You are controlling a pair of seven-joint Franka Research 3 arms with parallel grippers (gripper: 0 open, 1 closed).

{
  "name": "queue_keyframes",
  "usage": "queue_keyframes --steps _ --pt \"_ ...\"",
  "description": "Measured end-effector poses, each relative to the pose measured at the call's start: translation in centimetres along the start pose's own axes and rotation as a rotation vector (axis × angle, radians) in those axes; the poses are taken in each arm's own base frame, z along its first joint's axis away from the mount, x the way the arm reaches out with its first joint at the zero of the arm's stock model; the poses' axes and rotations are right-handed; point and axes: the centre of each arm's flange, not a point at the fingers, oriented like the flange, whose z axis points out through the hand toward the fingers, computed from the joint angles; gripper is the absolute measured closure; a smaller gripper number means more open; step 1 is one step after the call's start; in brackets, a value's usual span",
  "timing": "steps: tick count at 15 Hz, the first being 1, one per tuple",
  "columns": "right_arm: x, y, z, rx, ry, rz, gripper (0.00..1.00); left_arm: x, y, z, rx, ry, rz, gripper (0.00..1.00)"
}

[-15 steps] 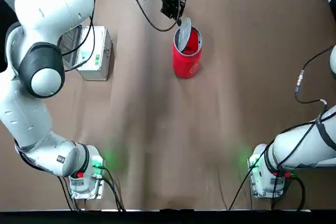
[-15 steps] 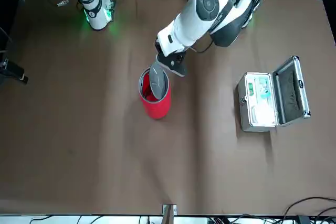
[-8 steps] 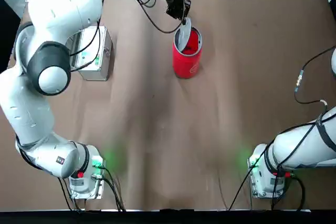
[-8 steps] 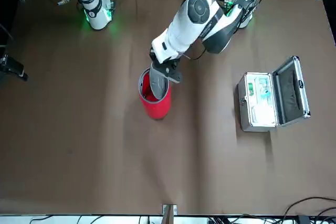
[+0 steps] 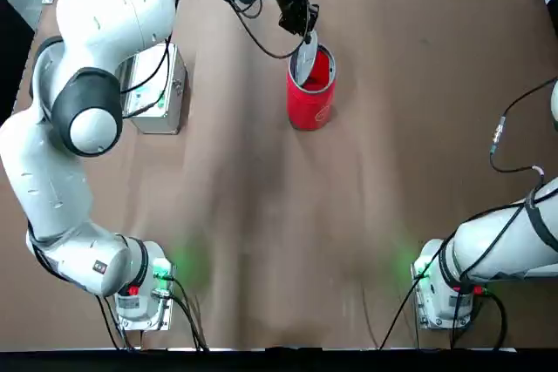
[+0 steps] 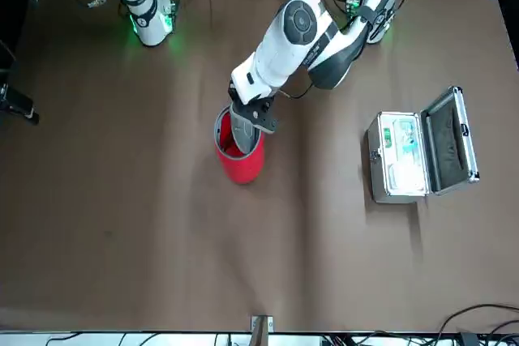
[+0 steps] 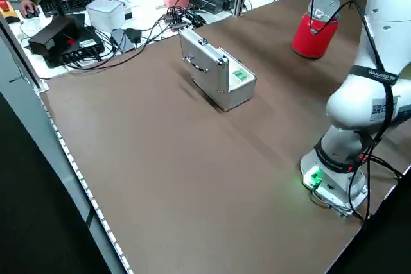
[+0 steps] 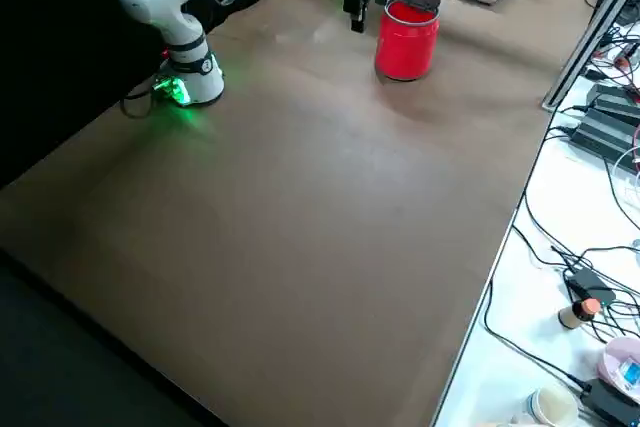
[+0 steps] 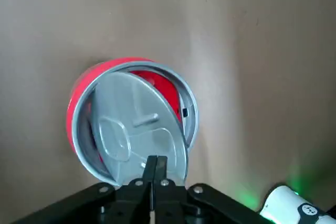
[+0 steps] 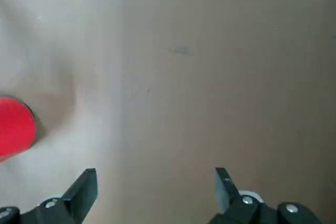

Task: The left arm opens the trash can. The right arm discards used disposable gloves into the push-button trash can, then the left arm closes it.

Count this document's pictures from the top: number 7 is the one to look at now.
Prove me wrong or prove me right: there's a black open box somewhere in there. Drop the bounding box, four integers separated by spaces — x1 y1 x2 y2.
28 15 78 57

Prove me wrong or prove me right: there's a red push-button trash can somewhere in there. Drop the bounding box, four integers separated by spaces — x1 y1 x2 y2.
291 0 340 60

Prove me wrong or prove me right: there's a small aluminium case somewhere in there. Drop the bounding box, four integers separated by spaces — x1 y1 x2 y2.
179 28 259 113

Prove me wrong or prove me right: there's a grey power adapter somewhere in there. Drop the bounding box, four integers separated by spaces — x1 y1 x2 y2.
110 28 135 54

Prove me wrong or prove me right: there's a black network switch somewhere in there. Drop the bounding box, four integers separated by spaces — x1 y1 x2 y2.
48 26 105 69

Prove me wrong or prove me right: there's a white table edge strip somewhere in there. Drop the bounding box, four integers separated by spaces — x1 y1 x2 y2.
38 89 134 274

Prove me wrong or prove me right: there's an aluminium table frame rail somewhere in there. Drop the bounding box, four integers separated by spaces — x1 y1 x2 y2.
0 13 51 92

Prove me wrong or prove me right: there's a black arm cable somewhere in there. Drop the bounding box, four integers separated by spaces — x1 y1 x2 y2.
310 0 405 222

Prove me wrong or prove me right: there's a red emergency stop button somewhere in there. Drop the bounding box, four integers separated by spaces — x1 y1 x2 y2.
0 0 17 24

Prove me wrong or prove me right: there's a white cube box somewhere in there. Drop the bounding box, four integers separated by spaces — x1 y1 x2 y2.
85 0 126 33

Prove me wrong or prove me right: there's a grey usb hub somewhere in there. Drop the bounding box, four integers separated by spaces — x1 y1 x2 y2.
162 10 206 31

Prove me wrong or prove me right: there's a black keyboard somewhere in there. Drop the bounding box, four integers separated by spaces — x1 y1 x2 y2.
41 0 117 15

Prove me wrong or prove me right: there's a black wall plug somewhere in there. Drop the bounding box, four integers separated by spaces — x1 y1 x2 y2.
123 28 142 49

